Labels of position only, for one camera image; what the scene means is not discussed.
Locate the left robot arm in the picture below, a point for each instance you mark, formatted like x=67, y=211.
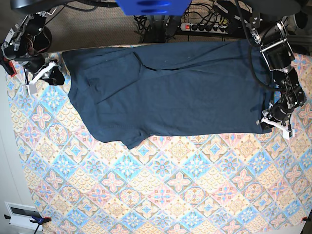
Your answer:
x=269, y=33

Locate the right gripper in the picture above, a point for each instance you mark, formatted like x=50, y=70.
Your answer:
x=34, y=64

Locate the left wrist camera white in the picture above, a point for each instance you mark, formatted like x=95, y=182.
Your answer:
x=286, y=128

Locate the dark navy t-shirt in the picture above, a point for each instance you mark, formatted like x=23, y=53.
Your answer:
x=168, y=89

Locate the white power strip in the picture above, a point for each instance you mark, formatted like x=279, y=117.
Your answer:
x=204, y=28

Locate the white wall outlet box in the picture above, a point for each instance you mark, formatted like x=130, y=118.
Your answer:
x=21, y=215

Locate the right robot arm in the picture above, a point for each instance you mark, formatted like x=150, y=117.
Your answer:
x=28, y=41

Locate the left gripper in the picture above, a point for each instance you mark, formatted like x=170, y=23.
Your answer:
x=277, y=112

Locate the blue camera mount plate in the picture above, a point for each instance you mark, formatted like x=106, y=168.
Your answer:
x=153, y=7

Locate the black round stool base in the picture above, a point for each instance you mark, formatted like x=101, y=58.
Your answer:
x=43, y=40

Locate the patterned colourful tablecloth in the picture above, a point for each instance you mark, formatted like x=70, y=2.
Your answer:
x=210, y=184

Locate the red black clamp upper left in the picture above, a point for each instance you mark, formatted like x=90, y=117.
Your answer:
x=8, y=66

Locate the blue clamp lower left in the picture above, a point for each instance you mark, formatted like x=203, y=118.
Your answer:
x=36, y=220

